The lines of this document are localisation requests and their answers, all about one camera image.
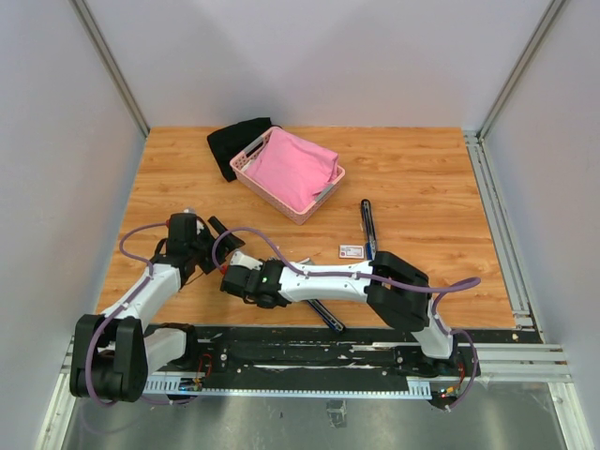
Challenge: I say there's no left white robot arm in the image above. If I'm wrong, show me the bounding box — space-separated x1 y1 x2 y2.
69 210 245 407

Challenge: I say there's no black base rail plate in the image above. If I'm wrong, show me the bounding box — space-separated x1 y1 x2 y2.
144 327 480 399

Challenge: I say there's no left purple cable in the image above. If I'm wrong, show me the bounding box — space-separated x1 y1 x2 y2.
83 218 207 407

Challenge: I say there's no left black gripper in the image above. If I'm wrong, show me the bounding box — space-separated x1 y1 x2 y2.
189 217 244 274

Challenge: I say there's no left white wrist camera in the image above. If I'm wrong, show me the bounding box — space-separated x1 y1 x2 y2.
167 209 205 234

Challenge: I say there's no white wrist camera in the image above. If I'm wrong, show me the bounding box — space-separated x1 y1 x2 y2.
220 250 263 274
167 209 205 234

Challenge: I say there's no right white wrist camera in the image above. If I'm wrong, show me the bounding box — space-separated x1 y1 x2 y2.
220 250 263 274

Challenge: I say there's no black folded cloth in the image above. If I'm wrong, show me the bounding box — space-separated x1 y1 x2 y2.
206 117 274 182

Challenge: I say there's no purple cable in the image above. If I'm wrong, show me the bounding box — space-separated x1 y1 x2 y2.
211 227 483 409
83 218 207 407

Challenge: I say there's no red staple box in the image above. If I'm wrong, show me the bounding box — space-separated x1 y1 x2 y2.
338 245 366 260

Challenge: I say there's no pink plastic basket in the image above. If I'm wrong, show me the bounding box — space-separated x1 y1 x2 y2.
230 127 345 225

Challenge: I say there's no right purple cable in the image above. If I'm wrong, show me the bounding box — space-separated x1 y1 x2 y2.
211 227 483 409

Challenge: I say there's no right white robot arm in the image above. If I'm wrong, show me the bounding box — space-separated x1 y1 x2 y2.
220 251 458 375

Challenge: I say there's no pink folded cloth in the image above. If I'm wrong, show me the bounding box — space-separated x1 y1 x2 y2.
246 127 338 212

